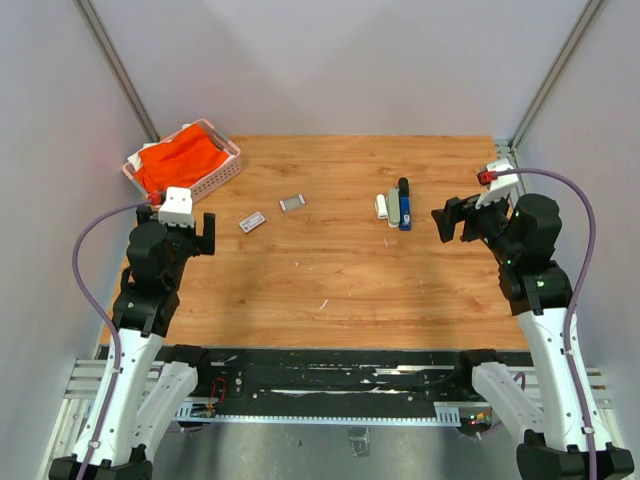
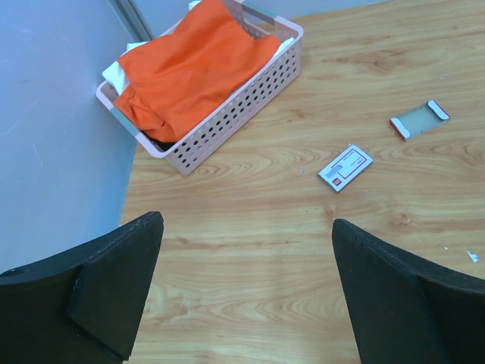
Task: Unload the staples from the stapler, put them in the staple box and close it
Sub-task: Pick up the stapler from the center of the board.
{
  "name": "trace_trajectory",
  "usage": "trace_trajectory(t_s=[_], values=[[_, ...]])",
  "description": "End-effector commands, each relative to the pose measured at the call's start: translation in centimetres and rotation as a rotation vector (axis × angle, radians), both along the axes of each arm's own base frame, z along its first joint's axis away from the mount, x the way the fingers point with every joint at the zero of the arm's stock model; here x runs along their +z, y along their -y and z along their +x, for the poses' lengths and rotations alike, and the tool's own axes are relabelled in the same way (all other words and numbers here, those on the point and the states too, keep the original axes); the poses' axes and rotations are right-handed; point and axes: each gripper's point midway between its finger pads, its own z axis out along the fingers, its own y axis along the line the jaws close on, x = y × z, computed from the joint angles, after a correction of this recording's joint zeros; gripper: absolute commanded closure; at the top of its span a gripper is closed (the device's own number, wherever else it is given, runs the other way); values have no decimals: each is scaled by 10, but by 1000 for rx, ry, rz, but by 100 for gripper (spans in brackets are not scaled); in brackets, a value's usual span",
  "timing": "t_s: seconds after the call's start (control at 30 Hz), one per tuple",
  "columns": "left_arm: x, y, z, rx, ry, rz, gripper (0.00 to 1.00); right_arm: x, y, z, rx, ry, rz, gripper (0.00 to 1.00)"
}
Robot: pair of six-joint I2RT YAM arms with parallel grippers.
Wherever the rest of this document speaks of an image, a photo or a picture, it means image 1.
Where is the orange cloth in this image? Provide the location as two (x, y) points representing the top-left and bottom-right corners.
(134, 124), (229, 193)

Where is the aluminium frame post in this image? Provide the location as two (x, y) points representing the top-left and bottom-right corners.
(74, 0), (160, 142)
(508, 0), (608, 154)

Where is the left aluminium frame post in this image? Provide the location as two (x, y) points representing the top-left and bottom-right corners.
(74, 0), (160, 142)

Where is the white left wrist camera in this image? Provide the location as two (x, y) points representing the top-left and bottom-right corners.
(157, 187), (195, 228)

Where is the right aluminium frame post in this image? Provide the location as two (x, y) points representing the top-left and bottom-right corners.
(508, 0), (608, 154)

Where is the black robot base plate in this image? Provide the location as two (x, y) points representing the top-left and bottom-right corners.
(94, 344), (536, 417)

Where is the grey white stapler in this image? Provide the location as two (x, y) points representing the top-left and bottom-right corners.
(386, 187), (401, 228)

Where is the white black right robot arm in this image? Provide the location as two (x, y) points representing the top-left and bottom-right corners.
(431, 194), (635, 479)

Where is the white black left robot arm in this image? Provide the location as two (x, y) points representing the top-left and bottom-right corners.
(48, 203), (216, 479)

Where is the grey slotted cable duct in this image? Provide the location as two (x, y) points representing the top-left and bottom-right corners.
(174, 401), (462, 427)

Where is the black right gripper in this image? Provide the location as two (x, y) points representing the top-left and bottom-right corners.
(431, 185), (520, 262)

